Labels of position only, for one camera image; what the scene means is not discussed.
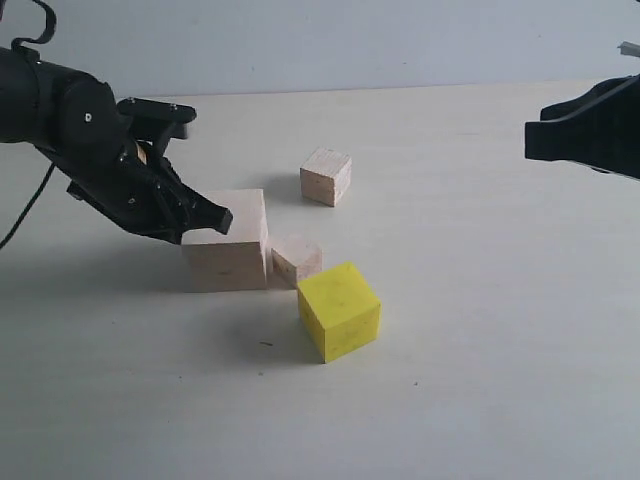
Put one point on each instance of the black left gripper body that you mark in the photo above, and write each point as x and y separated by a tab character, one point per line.
85	137

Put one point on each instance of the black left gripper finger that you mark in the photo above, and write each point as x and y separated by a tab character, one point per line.
196	212

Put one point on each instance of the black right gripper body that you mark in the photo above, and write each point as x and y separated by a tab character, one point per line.
598	129

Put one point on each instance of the large wooden cube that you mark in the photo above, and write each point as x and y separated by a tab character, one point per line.
235	261

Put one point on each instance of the small wooden cube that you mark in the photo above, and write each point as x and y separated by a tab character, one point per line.
295	258

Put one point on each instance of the medium wooden cube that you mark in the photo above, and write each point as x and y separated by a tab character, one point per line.
326	176

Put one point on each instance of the yellow cube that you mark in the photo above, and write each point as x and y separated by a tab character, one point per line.
339	310

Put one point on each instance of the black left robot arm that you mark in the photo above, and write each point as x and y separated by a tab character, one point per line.
23	75

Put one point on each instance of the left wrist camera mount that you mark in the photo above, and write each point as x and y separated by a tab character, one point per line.
155	122

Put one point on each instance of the grey bracket at edge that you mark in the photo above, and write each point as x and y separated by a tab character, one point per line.
631	49

